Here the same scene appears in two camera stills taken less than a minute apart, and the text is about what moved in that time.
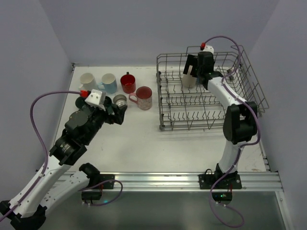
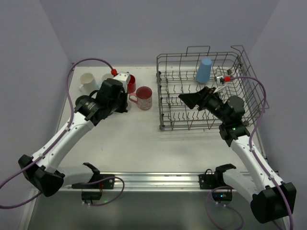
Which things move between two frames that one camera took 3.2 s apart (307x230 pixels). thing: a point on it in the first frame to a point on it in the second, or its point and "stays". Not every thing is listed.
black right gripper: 192,63 to 200,98
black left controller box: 91,195 stays
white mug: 88,81 stays
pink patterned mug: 144,96 stays
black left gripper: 111,112 to 122,100
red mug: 128,83 stays
